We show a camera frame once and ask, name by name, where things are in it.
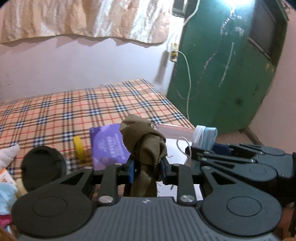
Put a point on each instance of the white cardboard box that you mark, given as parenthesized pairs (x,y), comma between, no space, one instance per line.
(172,133)

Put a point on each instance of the white towel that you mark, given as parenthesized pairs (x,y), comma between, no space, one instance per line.
(7,155)

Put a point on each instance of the light blue cloth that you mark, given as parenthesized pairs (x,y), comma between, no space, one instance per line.
(7,197)

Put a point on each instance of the plaid bed sheet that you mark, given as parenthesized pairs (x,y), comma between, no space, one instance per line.
(53,120)

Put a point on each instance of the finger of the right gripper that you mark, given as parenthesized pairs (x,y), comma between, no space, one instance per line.
(246,150)
(247,170)

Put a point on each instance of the olive green cloth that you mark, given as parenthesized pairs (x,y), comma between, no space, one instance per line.
(147,147)

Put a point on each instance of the pink towel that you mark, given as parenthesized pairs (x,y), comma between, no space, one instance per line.
(5,220)

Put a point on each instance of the white orange tissue pack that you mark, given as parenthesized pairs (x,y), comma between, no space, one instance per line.
(6,177)

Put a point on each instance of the green wooden door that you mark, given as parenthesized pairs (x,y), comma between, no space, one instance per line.
(229,52)

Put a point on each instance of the blue surgical mask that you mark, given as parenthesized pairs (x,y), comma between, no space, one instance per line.
(203,138)

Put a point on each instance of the crumpled beige wall cloth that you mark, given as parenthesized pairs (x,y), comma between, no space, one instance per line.
(142,21)

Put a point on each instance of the purple wet wipes pack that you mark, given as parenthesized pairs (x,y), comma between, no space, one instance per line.
(107,147)

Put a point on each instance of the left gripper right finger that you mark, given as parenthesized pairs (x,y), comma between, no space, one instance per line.
(179,175)

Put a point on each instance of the yellow tape roll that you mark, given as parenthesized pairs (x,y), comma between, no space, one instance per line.
(79,149)

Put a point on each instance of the grey tumbler black lid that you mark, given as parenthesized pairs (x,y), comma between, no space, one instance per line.
(42,165)

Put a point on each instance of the wall power socket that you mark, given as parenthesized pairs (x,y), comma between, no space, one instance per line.
(174,52)

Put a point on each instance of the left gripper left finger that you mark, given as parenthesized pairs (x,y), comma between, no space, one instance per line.
(112,177)

